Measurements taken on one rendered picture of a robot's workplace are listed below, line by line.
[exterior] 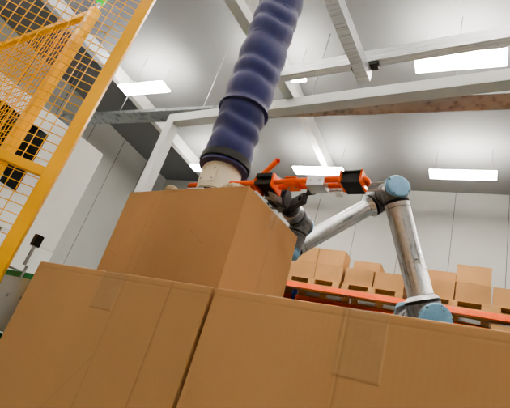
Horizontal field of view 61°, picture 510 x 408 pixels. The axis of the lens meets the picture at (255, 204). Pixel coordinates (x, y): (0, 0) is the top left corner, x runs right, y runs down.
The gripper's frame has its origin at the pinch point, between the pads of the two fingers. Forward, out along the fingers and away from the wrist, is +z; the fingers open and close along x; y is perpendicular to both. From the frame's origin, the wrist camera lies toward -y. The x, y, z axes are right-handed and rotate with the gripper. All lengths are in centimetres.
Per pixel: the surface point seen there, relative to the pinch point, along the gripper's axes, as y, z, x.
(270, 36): 23, 8, 80
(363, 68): 29, -109, 175
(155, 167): 278, -159, 126
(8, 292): 73, 36, -67
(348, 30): 29, -71, 175
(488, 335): -84, 79, -67
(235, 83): 29, 12, 47
